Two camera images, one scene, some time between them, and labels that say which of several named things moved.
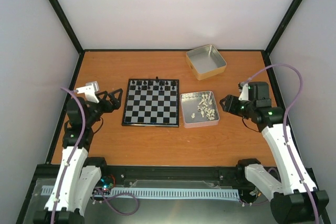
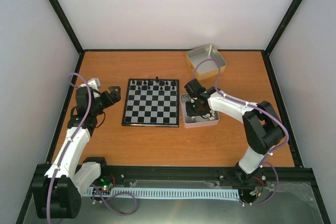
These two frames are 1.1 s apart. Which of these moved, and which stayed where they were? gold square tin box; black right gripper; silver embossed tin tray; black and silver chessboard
Moved: black right gripper
Stayed: black and silver chessboard; gold square tin box; silver embossed tin tray
